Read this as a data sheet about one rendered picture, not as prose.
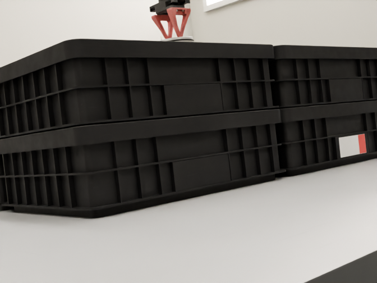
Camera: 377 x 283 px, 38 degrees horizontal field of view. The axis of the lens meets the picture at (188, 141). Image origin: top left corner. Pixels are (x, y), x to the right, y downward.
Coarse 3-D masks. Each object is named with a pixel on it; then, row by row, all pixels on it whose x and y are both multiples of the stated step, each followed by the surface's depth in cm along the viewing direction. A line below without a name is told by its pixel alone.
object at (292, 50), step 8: (280, 48) 96; (288, 48) 97; (296, 48) 98; (304, 48) 100; (312, 48) 101; (320, 48) 103; (328, 48) 105; (336, 48) 106; (344, 48) 108; (352, 48) 110; (360, 48) 112; (368, 48) 114; (376, 48) 116; (280, 56) 96; (288, 56) 97; (296, 56) 98; (304, 56) 100; (312, 56) 101; (320, 56) 103; (328, 56) 104; (336, 56) 106; (344, 56) 108; (352, 56) 110; (360, 56) 112; (368, 56) 114; (376, 56) 116
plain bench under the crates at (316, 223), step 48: (240, 192) 82; (288, 192) 76; (336, 192) 71; (0, 240) 62; (48, 240) 58; (96, 240) 55; (144, 240) 52; (192, 240) 50; (240, 240) 47; (288, 240) 45; (336, 240) 43
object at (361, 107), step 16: (288, 112) 96; (304, 112) 99; (320, 112) 102; (336, 112) 105; (352, 112) 109; (368, 112) 112; (288, 128) 97; (304, 128) 100; (320, 128) 103; (336, 128) 107; (352, 128) 110; (368, 128) 114; (288, 144) 97; (304, 144) 99; (320, 144) 103; (336, 144) 105; (368, 144) 112; (288, 160) 97; (304, 160) 99; (320, 160) 103; (336, 160) 104; (352, 160) 111
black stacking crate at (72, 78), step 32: (64, 64) 73; (96, 64) 73; (128, 64) 76; (160, 64) 79; (192, 64) 84; (224, 64) 88; (256, 64) 93; (0, 96) 89; (32, 96) 81; (64, 96) 74; (96, 96) 72; (128, 96) 75; (160, 96) 79; (192, 96) 82; (224, 96) 87; (256, 96) 92; (0, 128) 89; (32, 128) 82; (64, 128) 76
